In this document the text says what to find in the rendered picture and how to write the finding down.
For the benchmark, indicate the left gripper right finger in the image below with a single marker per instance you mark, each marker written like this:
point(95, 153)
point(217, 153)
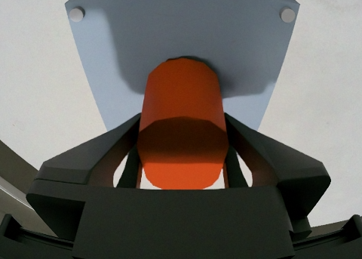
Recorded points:
point(301, 179)

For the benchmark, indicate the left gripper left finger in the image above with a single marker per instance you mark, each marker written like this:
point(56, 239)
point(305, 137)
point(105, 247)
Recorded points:
point(95, 161)

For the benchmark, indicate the orange peg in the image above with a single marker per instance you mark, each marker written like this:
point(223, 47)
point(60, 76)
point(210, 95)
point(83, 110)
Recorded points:
point(182, 140)

